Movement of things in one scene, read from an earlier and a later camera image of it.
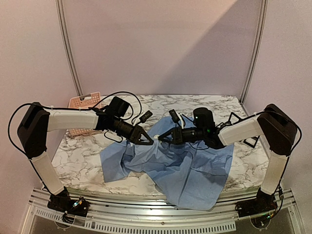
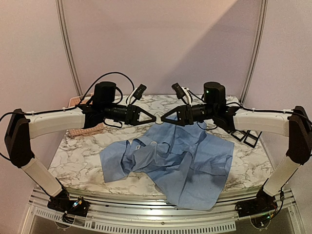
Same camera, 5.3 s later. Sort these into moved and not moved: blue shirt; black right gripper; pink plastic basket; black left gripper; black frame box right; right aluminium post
Moved: black left gripper; black right gripper
Not moved: right aluminium post; black frame box right; pink plastic basket; blue shirt
